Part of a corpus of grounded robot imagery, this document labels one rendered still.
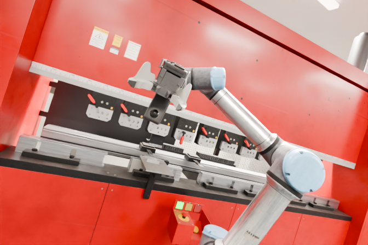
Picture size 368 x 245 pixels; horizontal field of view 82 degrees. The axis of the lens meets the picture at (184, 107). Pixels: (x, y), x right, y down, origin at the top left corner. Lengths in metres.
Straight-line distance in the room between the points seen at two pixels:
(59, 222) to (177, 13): 1.48
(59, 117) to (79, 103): 0.19
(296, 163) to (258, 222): 0.21
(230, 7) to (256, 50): 0.39
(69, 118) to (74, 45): 0.76
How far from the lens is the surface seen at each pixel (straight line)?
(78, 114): 2.01
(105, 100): 1.44
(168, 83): 0.52
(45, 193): 1.50
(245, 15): 1.81
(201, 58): 1.59
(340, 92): 2.56
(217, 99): 0.80
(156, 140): 1.55
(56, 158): 1.49
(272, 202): 0.73
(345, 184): 2.98
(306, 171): 0.71
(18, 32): 1.31
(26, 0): 1.33
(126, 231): 1.63
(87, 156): 1.52
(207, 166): 2.04
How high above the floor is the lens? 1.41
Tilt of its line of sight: level
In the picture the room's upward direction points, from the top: 18 degrees clockwise
